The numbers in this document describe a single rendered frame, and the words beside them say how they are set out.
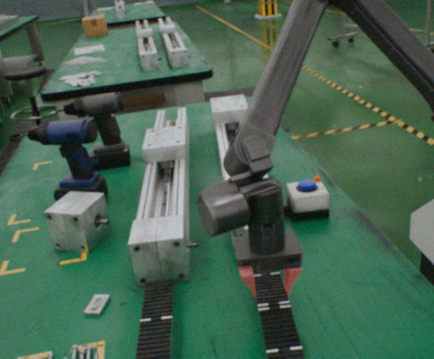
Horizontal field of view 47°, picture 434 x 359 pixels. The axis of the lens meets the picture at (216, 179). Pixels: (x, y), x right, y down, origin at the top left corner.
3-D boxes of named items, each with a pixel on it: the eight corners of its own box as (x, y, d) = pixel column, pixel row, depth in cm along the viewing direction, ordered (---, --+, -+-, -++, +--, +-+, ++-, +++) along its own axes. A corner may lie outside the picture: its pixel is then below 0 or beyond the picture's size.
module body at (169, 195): (189, 254, 101) (184, 218, 98) (141, 260, 101) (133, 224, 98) (189, 130, 174) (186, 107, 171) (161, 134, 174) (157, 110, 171)
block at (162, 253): (202, 279, 93) (196, 236, 89) (137, 286, 93) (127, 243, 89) (201, 253, 101) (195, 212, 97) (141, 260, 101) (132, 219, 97)
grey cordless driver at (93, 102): (135, 165, 150) (121, 95, 141) (68, 175, 148) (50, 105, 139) (135, 156, 157) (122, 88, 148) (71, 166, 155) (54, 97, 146)
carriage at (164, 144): (188, 168, 128) (184, 143, 125) (146, 173, 128) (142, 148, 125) (188, 147, 143) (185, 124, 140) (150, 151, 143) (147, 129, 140)
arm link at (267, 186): (288, 181, 73) (269, 169, 77) (247, 194, 70) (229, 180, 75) (291, 222, 75) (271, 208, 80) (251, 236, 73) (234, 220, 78)
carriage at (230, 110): (250, 129, 151) (248, 107, 148) (214, 133, 151) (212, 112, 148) (244, 114, 166) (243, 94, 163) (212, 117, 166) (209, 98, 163)
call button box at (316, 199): (329, 218, 109) (329, 192, 106) (286, 223, 109) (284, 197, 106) (321, 201, 116) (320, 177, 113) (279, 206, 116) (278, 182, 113)
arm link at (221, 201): (261, 131, 74) (244, 154, 82) (190, 149, 70) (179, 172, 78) (293, 204, 71) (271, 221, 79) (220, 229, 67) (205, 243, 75)
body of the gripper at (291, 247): (234, 248, 82) (230, 208, 79) (295, 241, 82) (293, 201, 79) (238, 270, 76) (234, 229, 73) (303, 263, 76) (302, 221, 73)
